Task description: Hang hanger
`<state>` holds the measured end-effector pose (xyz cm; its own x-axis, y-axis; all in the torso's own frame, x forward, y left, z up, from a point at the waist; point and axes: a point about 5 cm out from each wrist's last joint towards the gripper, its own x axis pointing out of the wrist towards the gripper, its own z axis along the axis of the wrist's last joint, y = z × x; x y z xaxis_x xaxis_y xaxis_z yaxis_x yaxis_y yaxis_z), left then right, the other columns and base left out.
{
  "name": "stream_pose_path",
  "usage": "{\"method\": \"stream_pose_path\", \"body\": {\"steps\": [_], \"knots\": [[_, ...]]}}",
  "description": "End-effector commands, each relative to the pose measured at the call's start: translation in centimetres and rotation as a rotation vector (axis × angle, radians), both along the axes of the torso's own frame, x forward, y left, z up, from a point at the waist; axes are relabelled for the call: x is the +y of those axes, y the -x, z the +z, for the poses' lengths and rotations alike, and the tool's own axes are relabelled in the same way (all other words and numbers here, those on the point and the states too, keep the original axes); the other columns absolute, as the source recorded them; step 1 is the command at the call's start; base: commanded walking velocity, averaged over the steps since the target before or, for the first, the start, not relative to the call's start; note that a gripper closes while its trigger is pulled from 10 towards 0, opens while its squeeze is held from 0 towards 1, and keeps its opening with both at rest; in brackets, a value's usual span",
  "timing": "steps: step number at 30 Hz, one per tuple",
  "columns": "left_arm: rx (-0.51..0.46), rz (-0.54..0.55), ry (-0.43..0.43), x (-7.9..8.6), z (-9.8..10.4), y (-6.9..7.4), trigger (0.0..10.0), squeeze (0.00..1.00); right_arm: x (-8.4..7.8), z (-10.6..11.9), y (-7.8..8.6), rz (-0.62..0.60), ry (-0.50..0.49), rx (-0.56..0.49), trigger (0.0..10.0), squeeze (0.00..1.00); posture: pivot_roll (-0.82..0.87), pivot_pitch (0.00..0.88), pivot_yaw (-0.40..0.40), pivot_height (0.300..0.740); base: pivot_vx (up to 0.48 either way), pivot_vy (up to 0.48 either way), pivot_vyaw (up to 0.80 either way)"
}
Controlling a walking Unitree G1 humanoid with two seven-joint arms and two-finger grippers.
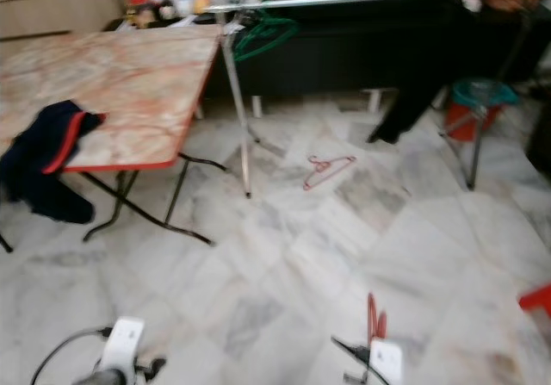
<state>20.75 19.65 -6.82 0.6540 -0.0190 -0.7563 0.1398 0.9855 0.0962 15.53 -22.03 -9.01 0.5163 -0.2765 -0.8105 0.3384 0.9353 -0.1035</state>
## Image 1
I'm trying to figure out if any navy shirt with red stripe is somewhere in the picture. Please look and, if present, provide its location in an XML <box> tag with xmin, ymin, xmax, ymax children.
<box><xmin>0</xmin><ymin>98</ymin><xmax>107</xmax><ymax>226</ymax></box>

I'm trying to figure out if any green plastic clothes hanger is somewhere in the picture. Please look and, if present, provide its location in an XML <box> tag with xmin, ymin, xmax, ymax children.
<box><xmin>230</xmin><ymin>9</ymin><xmax>300</xmax><ymax>64</ymax></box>

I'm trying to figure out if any red plastic clothes hanger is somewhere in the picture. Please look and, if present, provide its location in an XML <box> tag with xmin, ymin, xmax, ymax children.
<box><xmin>365</xmin><ymin>291</ymin><xmax>387</xmax><ymax>344</ymax></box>
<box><xmin>302</xmin><ymin>153</ymin><xmax>357</xmax><ymax>191</ymax></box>

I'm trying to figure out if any marble top red edge table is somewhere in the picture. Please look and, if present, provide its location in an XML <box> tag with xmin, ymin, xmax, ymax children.
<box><xmin>0</xmin><ymin>24</ymin><xmax>230</xmax><ymax>253</ymax></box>

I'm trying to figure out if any light wooden cupboard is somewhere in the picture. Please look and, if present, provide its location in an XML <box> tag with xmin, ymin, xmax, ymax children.
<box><xmin>0</xmin><ymin>0</ymin><xmax>118</xmax><ymax>47</ymax></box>

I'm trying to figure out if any red lid jar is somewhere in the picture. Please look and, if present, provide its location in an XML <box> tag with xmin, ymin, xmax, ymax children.
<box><xmin>124</xmin><ymin>0</ymin><xmax>152</xmax><ymax>29</ymax></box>

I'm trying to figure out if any black round doll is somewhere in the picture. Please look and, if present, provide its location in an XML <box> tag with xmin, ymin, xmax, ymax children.
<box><xmin>150</xmin><ymin>0</ymin><xmax>178</xmax><ymax>23</ymax></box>

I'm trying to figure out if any plain black garment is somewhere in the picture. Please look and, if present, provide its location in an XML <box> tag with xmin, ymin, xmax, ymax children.
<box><xmin>365</xmin><ymin>22</ymin><xmax>471</xmax><ymax>146</ymax></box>

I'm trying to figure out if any red bin with teal bag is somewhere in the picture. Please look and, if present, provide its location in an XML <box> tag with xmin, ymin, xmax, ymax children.
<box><xmin>445</xmin><ymin>77</ymin><xmax>521</xmax><ymax>143</ymax></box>

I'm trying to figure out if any dark grey sofa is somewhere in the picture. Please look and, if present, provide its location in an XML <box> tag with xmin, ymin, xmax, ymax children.
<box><xmin>524</xmin><ymin>100</ymin><xmax>551</xmax><ymax>180</ymax></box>

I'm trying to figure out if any red plastic stool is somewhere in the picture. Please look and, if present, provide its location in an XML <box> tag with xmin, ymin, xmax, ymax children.
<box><xmin>517</xmin><ymin>283</ymin><xmax>551</xmax><ymax>318</ymax></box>

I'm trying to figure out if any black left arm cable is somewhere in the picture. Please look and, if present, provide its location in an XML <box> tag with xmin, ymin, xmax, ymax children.
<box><xmin>29</xmin><ymin>326</ymin><xmax>114</xmax><ymax>385</ymax></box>

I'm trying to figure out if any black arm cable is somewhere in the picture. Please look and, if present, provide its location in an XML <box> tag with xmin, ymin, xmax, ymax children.
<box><xmin>29</xmin><ymin>326</ymin><xmax>114</xmax><ymax>385</ymax></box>
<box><xmin>331</xmin><ymin>334</ymin><xmax>372</xmax><ymax>374</ymax></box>

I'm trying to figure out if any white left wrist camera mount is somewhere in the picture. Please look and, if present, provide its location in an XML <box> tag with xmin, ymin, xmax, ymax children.
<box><xmin>100</xmin><ymin>315</ymin><xmax>146</xmax><ymax>378</ymax></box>

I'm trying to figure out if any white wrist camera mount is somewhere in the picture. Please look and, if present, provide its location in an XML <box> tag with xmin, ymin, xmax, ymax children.
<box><xmin>368</xmin><ymin>338</ymin><xmax>405</xmax><ymax>385</ymax></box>
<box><xmin>100</xmin><ymin>315</ymin><xmax>146</xmax><ymax>378</ymax></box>

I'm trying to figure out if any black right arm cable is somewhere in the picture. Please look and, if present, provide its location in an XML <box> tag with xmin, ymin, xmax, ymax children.
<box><xmin>331</xmin><ymin>334</ymin><xmax>372</xmax><ymax>374</ymax></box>

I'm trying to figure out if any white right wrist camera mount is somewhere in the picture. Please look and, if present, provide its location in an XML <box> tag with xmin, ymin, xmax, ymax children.
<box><xmin>368</xmin><ymin>338</ymin><xmax>405</xmax><ymax>385</ymax></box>

